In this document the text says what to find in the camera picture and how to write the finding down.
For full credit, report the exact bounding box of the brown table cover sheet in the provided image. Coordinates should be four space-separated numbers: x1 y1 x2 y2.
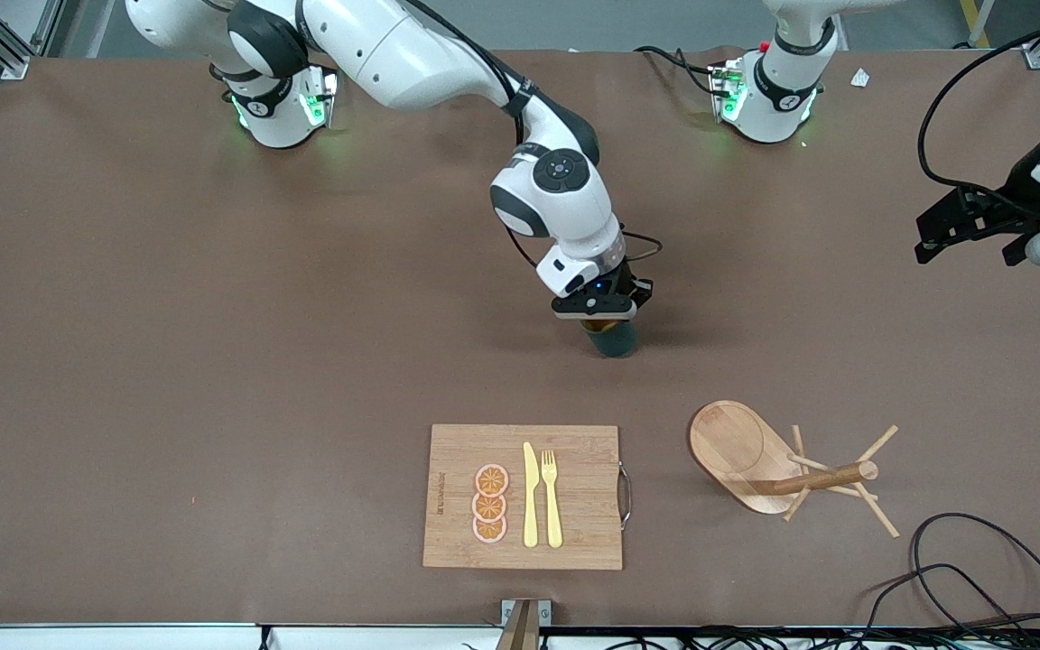
0 47 1040 628

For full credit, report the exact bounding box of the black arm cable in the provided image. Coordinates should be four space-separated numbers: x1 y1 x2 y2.
412 0 664 272
917 14 1040 218

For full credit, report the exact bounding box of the black left base cable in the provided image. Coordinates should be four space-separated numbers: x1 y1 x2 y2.
634 45 721 94

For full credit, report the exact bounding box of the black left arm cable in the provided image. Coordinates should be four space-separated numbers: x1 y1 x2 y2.
917 14 1040 218

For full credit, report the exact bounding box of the teal mug with tan inside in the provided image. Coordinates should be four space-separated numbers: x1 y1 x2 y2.
580 316 640 359

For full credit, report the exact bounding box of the wooden mug rack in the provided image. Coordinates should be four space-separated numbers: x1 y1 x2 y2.
688 400 900 540

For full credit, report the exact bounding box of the metal table edge bracket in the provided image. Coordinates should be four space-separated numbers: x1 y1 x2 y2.
500 599 553 629

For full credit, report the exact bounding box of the black cable loop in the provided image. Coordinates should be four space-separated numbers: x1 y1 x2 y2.
863 563 1040 633
910 512 1040 646

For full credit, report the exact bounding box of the yellow plastic fork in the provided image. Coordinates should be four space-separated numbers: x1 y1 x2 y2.
542 450 564 549

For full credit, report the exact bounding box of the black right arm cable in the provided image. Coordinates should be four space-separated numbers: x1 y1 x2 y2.
412 0 664 272

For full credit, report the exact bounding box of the yellow plastic knife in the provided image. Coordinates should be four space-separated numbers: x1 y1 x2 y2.
523 441 541 549

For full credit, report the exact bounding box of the bamboo cutting board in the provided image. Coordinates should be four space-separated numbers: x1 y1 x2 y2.
422 424 625 571

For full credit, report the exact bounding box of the brown angled bar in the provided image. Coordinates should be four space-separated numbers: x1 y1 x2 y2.
495 602 541 650

